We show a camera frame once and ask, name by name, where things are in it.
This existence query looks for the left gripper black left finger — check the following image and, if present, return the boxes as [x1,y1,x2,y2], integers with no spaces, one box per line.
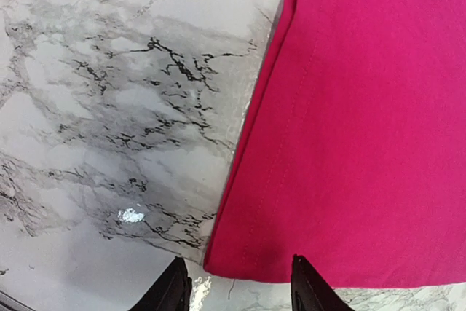
[130,257,192,311]

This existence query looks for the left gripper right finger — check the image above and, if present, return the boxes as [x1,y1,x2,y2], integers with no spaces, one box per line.
[291,255,353,311]

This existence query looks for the red t-shirt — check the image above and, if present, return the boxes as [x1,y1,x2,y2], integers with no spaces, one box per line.
[203,0,465,288]

